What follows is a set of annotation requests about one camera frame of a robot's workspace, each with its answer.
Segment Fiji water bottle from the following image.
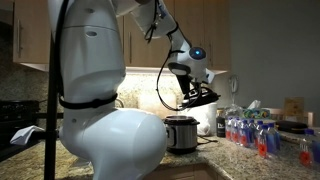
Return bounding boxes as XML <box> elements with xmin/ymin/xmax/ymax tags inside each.
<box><xmin>238</xmin><ymin>119</ymin><xmax>250</xmax><ymax>148</ymax></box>
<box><xmin>299</xmin><ymin>128</ymin><xmax>314</xmax><ymax>168</ymax></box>
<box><xmin>257</xmin><ymin>124</ymin><xmax>270</xmax><ymax>159</ymax></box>
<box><xmin>231</xmin><ymin>117</ymin><xmax>240</xmax><ymax>144</ymax></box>
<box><xmin>224</xmin><ymin>116</ymin><xmax>233</xmax><ymax>141</ymax></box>
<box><xmin>266</xmin><ymin>122</ymin><xmax>282</xmax><ymax>156</ymax></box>

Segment white paper towel roll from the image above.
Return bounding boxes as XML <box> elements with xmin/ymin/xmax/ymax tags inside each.
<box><xmin>186</xmin><ymin>103</ymin><xmax>218</xmax><ymax>137</ymax></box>

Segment wooden wall cabinets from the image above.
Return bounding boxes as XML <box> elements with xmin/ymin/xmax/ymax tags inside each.
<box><xmin>12</xmin><ymin>0</ymin><xmax>232</xmax><ymax>78</ymax></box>

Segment dark jar white label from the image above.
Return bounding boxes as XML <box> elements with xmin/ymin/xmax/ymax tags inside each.
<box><xmin>215</xmin><ymin>109</ymin><xmax>227</xmax><ymax>139</ymax></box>

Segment clear plastic bag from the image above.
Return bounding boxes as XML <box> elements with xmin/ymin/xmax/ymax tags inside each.
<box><xmin>223</xmin><ymin>103</ymin><xmax>246</xmax><ymax>120</ymax></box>

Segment white crumpled cloth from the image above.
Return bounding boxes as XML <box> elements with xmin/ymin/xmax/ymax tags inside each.
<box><xmin>9</xmin><ymin>125</ymin><xmax>45</xmax><ymax>147</ymax></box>

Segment black camera stand pole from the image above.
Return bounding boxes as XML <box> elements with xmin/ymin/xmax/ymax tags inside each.
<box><xmin>35</xmin><ymin>33</ymin><xmax>64</xmax><ymax>180</ymax></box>

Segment stainless steel pressure cooker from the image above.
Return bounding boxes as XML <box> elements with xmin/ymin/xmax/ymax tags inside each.
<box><xmin>163</xmin><ymin>115</ymin><xmax>200</xmax><ymax>155</ymax></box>

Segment white wall phone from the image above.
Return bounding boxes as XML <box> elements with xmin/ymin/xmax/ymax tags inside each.
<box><xmin>228</xmin><ymin>74</ymin><xmax>240</xmax><ymax>95</ymax></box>

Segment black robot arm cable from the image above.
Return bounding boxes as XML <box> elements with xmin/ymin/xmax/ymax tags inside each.
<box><xmin>54</xmin><ymin>0</ymin><xmax>203</xmax><ymax>112</ymax></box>

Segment black stove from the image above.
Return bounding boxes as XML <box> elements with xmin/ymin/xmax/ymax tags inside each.
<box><xmin>0</xmin><ymin>99</ymin><xmax>41</xmax><ymax>163</ymax></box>

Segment black strap around arm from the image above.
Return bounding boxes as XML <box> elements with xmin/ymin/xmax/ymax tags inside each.
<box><xmin>58</xmin><ymin>93</ymin><xmax>119</xmax><ymax>110</ymax></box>

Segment black cooker power cord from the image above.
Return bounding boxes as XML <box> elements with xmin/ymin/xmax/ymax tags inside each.
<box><xmin>196</xmin><ymin>134</ymin><xmax>219</xmax><ymax>147</ymax></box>

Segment black pressure cooker lid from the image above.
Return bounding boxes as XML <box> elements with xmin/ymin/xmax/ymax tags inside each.
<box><xmin>181</xmin><ymin>85</ymin><xmax>222</xmax><ymax>109</ymax></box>

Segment black round pan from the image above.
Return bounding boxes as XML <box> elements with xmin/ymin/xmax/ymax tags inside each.
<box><xmin>275</xmin><ymin>120</ymin><xmax>309</xmax><ymax>135</ymax></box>

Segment brown paper bag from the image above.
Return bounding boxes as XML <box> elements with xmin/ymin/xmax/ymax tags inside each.
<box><xmin>283</xmin><ymin>97</ymin><xmax>305</xmax><ymax>118</ymax></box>

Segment colourful tissue box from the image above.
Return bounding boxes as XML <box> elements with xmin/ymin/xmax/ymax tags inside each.
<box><xmin>242</xmin><ymin>99</ymin><xmax>272</xmax><ymax>120</ymax></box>

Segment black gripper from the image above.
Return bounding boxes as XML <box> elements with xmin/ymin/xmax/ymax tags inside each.
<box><xmin>189</xmin><ymin>79</ymin><xmax>207</xmax><ymax>102</ymax></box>

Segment wooden dining chair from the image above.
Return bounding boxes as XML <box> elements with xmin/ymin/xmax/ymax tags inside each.
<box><xmin>263</xmin><ymin>107</ymin><xmax>315</xmax><ymax>128</ymax></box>

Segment beige cutting board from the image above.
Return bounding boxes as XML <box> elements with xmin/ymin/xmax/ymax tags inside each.
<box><xmin>137</xmin><ymin>93</ymin><xmax>178</xmax><ymax>118</ymax></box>

